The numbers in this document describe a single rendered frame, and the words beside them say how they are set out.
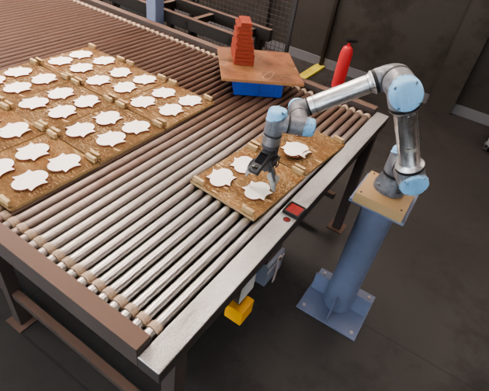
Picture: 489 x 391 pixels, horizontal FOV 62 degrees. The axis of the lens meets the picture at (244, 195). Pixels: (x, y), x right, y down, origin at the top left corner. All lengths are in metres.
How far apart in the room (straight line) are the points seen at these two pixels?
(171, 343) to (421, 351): 1.74
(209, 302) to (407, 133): 0.97
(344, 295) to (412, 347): 0.50
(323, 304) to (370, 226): 0.72
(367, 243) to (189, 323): 1.15
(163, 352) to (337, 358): 1.37
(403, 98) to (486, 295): 1.96
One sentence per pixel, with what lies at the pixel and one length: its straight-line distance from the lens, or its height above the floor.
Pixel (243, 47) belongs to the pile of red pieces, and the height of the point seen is 1.15.
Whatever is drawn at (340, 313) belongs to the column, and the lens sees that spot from 2.62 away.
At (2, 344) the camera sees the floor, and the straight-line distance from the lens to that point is 2.51.
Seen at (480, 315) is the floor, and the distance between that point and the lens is 3.09.
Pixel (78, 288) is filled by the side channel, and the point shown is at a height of 0.95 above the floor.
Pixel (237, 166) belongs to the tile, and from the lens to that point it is 1.88.
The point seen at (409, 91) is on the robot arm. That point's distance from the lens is 1.57.
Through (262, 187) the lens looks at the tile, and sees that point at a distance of 1.78.
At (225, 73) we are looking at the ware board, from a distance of 2.53.
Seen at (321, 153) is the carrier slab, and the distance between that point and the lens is 2.11.
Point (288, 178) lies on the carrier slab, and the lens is 1.88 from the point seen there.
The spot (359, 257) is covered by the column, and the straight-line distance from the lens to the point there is 2.25.
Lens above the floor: 2.04
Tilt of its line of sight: 39 degrees down
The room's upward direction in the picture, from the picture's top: 9 degrees clockwise
